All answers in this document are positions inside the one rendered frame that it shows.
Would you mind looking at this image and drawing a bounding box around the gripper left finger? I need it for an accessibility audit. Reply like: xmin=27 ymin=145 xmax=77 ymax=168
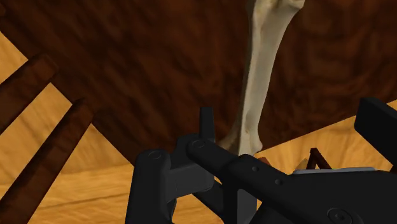
xmin=125 ymin=106 xmax=290 ymax=224

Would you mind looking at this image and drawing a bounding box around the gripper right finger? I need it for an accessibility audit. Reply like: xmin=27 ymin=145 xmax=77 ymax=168
xmin=250 ymin=97 xmax=397 ymax=224

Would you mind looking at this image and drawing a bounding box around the dark brown wooden table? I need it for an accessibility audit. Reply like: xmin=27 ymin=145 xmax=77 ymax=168
xmin=0 ymin=0 xmax=397 ymax=224

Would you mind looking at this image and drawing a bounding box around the cream long bone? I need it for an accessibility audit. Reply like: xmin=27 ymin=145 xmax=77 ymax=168
xmin=217 ymin=0 xmax=307 ymax=157

